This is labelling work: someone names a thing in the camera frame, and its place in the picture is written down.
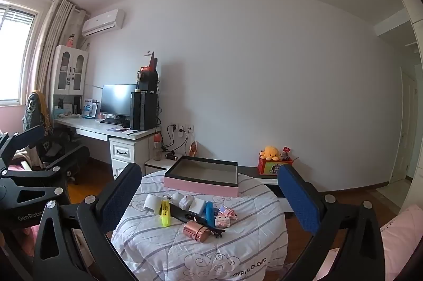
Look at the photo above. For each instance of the yellow octopus plush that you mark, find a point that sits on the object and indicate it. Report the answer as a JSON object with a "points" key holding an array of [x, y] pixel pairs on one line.
{"points": [[269, 152]]}

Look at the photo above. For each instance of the orange white snack bag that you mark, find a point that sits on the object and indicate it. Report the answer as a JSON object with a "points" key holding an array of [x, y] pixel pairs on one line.
{"points": [[193, 148]]}

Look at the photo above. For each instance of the magenta cloth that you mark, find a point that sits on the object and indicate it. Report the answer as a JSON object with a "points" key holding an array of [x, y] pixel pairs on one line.
{"points": [[16, 244]]}

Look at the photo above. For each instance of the black computer tower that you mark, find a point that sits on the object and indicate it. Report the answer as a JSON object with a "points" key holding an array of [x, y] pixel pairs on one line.
{"points": [[143, 110]]}

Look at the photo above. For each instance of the red picture box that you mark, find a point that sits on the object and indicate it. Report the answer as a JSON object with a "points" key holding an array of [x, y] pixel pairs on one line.
{"points": [[274, 167]]}

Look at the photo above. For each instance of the white desk with drawers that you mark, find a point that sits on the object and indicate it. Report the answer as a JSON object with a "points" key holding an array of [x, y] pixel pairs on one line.
{"points": [[92, 127]]}

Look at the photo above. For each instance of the copper cylinder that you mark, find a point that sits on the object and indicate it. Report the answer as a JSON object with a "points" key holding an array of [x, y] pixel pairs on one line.
{"points": [[195, 231]]}

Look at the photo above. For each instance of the flat red box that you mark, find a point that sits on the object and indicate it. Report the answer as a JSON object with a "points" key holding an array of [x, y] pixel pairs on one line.
{"points": [[147, 68]]}

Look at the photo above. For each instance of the black hair dryer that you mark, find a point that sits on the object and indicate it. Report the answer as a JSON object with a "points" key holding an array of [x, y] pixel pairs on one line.
{"points": [[170, 155]]}

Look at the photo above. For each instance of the red black upright card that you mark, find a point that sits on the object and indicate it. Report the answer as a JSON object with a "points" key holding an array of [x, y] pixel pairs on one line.
{"points": [[153, 61]]}

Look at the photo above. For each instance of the yellow highlighter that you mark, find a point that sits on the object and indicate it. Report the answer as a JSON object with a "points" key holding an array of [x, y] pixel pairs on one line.
{"points": [[164, 213]]}

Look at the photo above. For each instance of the pink block toy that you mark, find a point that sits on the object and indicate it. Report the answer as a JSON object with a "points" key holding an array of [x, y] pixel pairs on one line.
{"points": [[221, 221], [228, 212]]}

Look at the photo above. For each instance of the window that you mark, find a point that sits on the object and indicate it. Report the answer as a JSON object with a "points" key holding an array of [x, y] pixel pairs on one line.
{"points": [[13, 53]]}

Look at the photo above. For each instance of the dark jacket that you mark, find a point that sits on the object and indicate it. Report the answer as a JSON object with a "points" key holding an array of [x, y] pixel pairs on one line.
{"points": [[34, 109]]}

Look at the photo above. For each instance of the blue highlighter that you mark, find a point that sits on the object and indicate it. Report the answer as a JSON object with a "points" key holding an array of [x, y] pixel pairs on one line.
{"points": [[209, 215]]}

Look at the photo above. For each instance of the light pink bedding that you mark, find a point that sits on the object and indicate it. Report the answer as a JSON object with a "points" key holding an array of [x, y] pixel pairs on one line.
{"points": [[403, 234]]}

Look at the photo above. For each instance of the white glass-door cabinet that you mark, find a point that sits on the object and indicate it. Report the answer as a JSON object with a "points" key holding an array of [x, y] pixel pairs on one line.
{"points": [[71, 69]]}

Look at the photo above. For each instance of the beige curtain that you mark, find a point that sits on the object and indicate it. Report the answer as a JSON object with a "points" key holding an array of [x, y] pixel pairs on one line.
{"points": [[56, 46]]}

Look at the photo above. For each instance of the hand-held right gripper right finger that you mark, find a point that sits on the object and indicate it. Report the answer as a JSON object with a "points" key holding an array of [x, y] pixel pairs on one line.
{"points": [[297, 201]]}

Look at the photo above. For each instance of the black computer monitor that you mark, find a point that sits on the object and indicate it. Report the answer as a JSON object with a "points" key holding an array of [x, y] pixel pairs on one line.
{"points": [[117, 99]]}

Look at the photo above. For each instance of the blue white carton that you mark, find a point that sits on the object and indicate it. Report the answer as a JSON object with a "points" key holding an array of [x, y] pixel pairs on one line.
{"points": [[90, 107]]}

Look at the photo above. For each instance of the magazine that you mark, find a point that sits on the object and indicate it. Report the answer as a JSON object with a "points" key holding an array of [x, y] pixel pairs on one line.
{"points": [[117, 129]]}

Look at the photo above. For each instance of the small red packet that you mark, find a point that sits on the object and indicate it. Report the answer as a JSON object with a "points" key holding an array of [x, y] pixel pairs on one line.
{"points": [[287, 148]]}

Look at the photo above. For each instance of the black keyboard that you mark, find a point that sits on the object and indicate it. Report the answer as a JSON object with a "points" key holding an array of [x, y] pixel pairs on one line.
{"points": [[110, 121]]}

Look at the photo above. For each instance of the black speaker stack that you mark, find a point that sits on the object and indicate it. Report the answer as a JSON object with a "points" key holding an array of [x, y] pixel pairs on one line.
{"points": [[147, 81]]}

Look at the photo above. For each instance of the white wall socket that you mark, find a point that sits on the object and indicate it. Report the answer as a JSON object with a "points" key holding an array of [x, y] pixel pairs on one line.
{"points": [[180, 128], [189, 128], [172, 127]]}

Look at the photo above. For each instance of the low white side table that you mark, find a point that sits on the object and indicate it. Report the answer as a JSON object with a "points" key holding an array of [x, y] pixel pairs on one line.
{"points": [[158, 165]]}

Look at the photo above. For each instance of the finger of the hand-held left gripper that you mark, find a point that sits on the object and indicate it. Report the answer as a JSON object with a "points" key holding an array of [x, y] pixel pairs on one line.
{"points": [[39, 173], [28, 135]]}

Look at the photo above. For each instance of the white rectangular box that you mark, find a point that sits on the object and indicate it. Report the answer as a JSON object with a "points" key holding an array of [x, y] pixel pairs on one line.
{"points": [[198, 205]]}

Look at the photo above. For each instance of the white cup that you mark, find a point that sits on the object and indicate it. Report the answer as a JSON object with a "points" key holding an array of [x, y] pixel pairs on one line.
{"points": [[152, 203]]}

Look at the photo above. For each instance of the clear bottle with orange cap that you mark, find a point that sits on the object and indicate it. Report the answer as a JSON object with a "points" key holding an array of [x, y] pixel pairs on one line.
{"points": [[157, 148]]}

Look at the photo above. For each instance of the white figurine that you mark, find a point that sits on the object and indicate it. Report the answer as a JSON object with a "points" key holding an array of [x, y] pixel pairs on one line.
{"points": [[181, 200]]}

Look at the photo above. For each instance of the white door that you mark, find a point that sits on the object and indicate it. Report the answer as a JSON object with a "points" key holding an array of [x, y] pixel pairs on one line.
{"points": [[401, 135]]}

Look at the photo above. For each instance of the pink box with dark rim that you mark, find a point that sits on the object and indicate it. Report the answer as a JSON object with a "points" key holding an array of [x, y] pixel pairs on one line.
{"points": [[198, 190]]}

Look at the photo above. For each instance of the white air conditioner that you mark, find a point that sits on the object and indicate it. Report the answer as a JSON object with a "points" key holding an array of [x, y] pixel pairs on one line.
{"points": [[102, 23]]}

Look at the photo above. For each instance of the pink doll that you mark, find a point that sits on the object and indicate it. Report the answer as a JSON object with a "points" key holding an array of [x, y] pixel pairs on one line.
{"points": [[71, 41]]}

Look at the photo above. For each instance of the black office chair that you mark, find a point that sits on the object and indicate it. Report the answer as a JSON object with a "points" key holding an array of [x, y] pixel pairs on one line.
{"points": [[66, 152]]}

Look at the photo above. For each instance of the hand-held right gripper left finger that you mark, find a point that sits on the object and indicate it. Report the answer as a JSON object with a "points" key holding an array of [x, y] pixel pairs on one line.
{"points": [[119, 198]]}

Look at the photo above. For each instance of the black long case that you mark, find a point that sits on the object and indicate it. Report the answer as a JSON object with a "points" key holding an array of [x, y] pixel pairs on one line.
{"points": [[183, 217]]}

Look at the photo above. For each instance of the white striped quilt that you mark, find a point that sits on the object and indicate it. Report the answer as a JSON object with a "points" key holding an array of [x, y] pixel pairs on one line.
{"points": [[158, 244]]}

